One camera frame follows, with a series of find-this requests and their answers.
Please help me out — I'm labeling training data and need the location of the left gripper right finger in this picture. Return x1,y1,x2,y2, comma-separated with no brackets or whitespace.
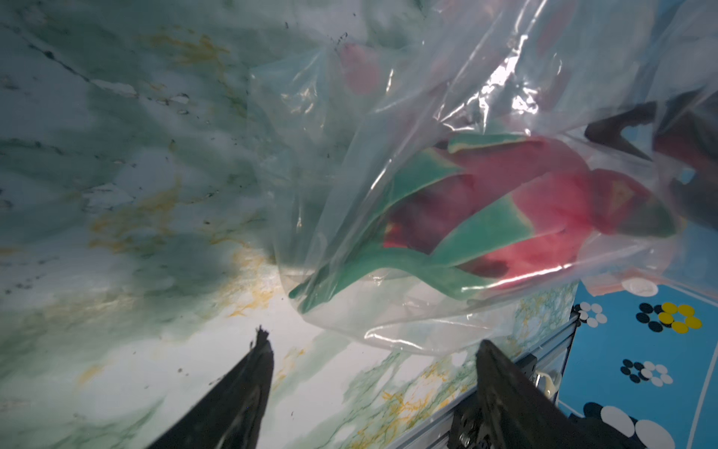
476,340,603,448

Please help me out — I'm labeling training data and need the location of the pink dragon fruit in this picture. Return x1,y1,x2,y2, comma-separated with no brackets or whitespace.
290,132,676,312

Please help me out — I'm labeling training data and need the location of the clear zip-top bag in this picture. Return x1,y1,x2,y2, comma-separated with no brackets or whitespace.
249,1,717,354

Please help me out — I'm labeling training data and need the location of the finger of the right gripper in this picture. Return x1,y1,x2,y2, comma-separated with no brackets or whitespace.
584,102,656,161

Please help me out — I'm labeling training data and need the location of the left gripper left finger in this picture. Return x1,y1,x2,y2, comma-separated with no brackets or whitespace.
150,329,274,449

